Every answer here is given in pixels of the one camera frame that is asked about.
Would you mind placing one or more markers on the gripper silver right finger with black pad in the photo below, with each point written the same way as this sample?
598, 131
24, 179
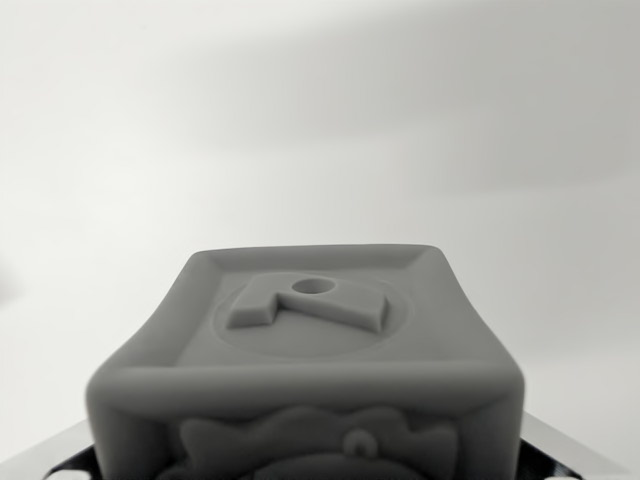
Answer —
555, 457

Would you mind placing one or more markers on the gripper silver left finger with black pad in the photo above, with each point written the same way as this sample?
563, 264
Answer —
70, 457

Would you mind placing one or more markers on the grey embossed cube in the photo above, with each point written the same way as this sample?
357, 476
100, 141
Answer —
310, 360

